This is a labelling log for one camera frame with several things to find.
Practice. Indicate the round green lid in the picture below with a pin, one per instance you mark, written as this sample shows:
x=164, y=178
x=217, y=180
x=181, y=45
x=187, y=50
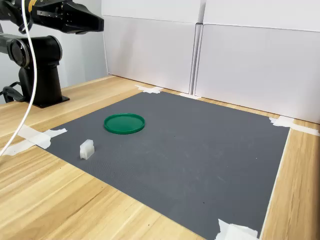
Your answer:
x=124, y=124

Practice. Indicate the dark grey mat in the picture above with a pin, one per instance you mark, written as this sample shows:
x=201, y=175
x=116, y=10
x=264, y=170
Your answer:
x=175, y=162

